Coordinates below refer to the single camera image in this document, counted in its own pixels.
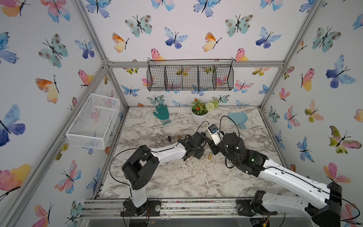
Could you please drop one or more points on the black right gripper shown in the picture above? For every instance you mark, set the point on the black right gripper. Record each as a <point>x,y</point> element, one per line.
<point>213,147</point>

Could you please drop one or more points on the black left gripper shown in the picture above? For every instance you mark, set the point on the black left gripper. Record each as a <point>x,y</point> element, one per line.
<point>201,152</point>

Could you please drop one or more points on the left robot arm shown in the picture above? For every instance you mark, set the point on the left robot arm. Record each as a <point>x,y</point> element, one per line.
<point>142,164</point>

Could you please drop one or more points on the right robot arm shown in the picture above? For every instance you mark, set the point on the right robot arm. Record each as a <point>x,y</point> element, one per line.
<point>318,201</point>

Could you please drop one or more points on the white flower pot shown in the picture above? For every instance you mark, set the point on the white flower pot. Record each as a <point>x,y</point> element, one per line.
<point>199,118</point>

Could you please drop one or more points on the artificial flower plant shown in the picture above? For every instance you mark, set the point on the artificial flower plant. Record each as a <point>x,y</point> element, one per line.
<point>200,108</point>

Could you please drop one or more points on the teal hand-shaped silicone mat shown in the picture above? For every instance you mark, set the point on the teal hand-shaped silicone mat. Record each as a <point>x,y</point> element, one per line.
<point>162,114</point>

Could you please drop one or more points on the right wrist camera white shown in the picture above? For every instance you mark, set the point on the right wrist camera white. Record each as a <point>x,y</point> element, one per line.
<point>214,133</point>

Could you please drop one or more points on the light blue handled dish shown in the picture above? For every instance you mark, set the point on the light blue handled dish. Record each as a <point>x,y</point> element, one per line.
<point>239,118</point>

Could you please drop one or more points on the black wire wall basket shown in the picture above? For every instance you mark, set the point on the black wire wall basket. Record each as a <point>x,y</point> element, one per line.
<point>190,75</point>

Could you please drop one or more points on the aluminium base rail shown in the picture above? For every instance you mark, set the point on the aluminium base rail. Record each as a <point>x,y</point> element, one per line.
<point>177,208</point>

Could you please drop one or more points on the white mesh wall basket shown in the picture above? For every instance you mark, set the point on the white mesh wall basket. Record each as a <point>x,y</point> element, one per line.
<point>92,126</point>

